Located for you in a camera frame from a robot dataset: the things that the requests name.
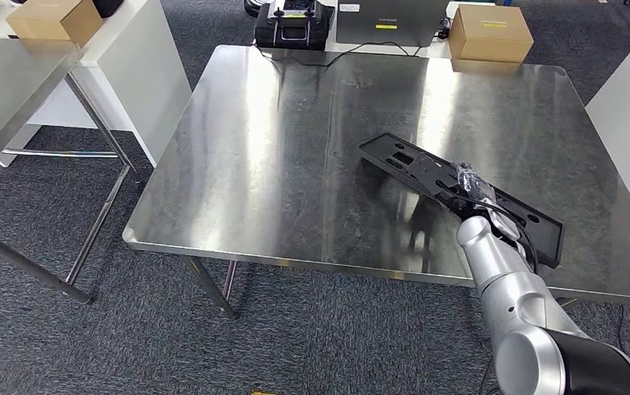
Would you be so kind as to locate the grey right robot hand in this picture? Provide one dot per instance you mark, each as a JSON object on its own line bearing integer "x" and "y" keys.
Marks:
{"x": 475, "y": 185}

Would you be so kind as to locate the black plastic plate bracket part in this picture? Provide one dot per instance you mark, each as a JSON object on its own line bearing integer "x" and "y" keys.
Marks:
{"x": 391, "y": 155}

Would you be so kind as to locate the steel workbench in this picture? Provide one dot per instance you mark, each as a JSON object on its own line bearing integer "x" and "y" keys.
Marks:
{"x": 293, "y": 163}

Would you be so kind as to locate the brown cardboard box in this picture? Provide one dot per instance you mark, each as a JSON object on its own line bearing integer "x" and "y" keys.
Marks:
{"x": 52, "y": 22}
{"x": 489, "y": 32}

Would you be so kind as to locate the black equipment case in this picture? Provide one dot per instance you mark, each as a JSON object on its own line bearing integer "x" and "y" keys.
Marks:
{"x": 293, "y": 35}

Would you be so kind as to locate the black round seat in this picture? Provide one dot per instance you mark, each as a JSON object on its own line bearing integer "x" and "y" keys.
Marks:
{"x": 252, "y": 6}

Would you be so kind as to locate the yellow floor tape square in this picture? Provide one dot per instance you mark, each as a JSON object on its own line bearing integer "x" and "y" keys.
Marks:
{"x": 263, "y": 393}

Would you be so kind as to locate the black object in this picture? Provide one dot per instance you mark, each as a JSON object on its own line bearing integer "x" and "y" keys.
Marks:
{"x": 108, "y": 6}

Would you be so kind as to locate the steel table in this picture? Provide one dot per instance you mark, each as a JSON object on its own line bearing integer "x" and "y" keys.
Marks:
{"x": 9, "y": 87}

